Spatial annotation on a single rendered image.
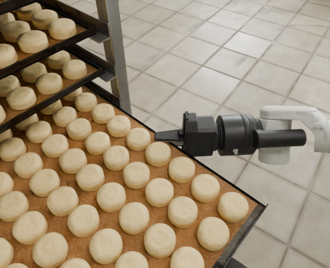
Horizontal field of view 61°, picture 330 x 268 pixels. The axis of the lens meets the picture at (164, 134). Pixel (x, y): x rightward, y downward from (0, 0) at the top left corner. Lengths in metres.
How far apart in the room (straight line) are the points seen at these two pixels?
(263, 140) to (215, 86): 1.31
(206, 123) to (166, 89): 1.25
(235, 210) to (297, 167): 1.06
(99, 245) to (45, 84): 0.32
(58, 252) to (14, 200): 0.13
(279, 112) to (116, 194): 0.36
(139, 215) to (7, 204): 0.22
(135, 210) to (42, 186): 0.17
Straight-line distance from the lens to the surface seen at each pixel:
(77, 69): 0.62
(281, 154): 0.63
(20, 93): 0.60
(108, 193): 0.50
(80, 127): 0.61
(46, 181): 0.55
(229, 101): 1.76
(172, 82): 1.86
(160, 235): 0.46
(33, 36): 0.57
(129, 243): 0.48
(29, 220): 0.52
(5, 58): 0.53
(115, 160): 0.54
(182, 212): 0.48
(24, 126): 0.67
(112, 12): 0.56
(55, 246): 0.49
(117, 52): 0.60
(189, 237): 0.48
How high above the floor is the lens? 1.13
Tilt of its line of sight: 48 degrees down
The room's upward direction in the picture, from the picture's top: straight up
